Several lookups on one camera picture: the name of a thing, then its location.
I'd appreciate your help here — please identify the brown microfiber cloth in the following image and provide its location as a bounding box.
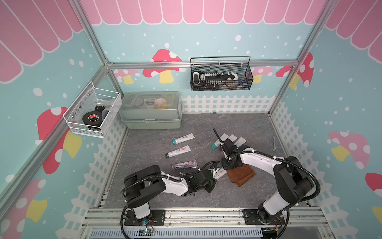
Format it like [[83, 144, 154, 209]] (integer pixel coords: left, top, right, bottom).
[[227, 164, 256, 187]]

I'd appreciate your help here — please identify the purple cap toothpaste tube top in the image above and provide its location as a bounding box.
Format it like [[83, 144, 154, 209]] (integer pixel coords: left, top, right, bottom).
[[213, 168, 227, 180]]

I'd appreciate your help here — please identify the purple cap toothpaste tube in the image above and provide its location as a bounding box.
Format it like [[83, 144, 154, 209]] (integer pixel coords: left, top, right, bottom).
[[213, 168, 227, 180], [229, 134, 237, 142]]

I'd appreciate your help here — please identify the dark cap toothpaste tube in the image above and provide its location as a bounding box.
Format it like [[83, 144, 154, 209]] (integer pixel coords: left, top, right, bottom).
[[235, 137, 246, 147], [165, 145, 191, 158]]

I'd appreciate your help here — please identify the teal cap toothpaste tube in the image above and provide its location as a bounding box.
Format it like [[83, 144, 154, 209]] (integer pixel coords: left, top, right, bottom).
[[173, 133, 195, 145], [212, 133, 229, 149]]

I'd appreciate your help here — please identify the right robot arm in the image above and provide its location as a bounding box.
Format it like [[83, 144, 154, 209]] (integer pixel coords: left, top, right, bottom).
[[214, 129, 321, 224]]

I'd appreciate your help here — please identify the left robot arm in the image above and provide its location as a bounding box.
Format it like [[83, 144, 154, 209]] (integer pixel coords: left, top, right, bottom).
[[120, 160, 220, 220]]

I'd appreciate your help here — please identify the silver foil toothpaste tube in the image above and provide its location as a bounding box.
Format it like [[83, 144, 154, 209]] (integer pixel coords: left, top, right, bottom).
[[171, 160, 198, 169]]

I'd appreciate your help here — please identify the silver wrench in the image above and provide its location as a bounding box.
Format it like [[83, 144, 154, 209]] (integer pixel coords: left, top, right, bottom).
[[272, 136, 277, 152]]

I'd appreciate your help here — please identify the black power strip in basket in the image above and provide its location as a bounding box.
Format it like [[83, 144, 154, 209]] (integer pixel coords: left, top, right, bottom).
[[192, 71, 238, 88]]

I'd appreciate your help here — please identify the green plastic storage box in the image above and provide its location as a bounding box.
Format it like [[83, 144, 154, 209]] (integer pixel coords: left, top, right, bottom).
[[119, 91, 183, 129]]

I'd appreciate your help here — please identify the black tape roll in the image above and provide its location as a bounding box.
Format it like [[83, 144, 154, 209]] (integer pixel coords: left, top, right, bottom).
[[82, 111, 102, 127]]

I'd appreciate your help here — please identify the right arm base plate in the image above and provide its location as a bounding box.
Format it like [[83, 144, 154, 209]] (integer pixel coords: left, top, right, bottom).
[[241, 209, 285, 226]]

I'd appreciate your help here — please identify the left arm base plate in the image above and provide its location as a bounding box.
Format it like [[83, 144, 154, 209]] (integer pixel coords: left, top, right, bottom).
[[123, 210, 166, 226]]

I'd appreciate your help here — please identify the black wire mesh basket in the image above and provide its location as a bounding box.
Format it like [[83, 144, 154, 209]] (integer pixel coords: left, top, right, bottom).
[[190, 56, 254, 91]]

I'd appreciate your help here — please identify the white wire basket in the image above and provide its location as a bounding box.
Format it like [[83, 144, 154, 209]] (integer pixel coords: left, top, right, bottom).
[[63, 82, 122, 138]]

